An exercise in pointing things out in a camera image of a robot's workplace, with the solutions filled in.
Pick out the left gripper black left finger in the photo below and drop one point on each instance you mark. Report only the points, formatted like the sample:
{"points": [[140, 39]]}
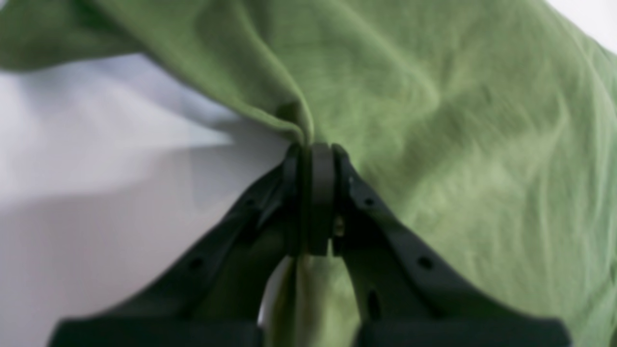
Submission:
{"points": [[211, 295]]}

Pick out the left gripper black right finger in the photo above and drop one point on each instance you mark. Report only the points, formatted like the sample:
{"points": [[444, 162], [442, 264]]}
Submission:
{"points": [[407, 294]]}

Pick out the green T-shirt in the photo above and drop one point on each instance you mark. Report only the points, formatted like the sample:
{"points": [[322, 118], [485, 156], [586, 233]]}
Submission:
{"points": [[129, 126]]}

